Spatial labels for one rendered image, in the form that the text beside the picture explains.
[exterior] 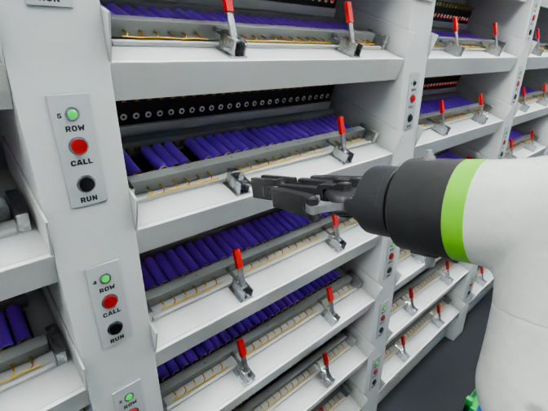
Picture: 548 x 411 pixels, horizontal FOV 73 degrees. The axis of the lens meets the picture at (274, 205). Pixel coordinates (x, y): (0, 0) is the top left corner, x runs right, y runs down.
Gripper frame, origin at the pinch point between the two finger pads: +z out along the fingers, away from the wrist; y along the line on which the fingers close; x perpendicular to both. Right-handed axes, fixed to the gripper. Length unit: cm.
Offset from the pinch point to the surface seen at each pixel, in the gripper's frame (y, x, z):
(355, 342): 42, -58, 21
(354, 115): 42.3, 7.1, 16.9
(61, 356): -28.8, -18.0, 13.9
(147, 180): -13.3, 3.1, 11.7
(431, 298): 83, -61, 18
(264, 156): 9.1, 2.8, 12.4
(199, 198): -7.0, -0.9, 9.3
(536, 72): 183, 13, 16
